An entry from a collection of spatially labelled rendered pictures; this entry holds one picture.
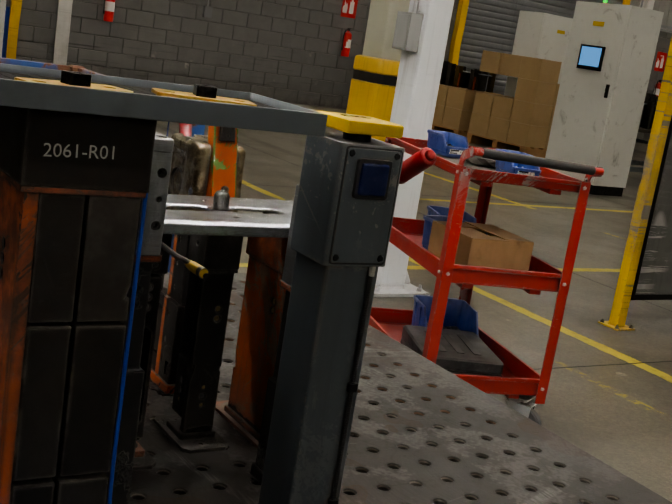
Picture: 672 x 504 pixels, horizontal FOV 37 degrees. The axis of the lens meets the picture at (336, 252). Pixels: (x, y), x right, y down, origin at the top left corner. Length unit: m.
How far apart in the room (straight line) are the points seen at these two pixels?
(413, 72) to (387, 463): 3.80
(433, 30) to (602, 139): 6.27
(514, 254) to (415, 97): 1.86
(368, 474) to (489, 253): 2.00
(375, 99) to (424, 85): 3.11
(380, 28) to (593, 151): 3.73
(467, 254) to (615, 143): 8.12
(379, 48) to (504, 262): 5.07
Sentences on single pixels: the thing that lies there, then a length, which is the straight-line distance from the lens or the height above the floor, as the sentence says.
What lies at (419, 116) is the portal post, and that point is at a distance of 5.04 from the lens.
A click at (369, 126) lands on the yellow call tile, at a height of 1.16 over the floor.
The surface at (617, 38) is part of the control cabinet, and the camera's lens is 11.17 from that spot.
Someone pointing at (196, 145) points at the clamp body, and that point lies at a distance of 1.39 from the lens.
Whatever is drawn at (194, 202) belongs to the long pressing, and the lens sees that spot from 1.27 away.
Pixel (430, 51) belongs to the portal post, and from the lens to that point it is 5.03.
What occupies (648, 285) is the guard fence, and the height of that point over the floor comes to 0.22.
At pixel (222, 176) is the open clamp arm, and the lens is 1.38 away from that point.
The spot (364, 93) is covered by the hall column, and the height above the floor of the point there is 0.81.
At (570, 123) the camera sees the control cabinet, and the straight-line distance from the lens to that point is 11.46.
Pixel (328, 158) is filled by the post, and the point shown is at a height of 1.12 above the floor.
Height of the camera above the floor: 1.23
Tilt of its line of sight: 12 degrees down
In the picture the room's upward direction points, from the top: 9 degrees clockwise
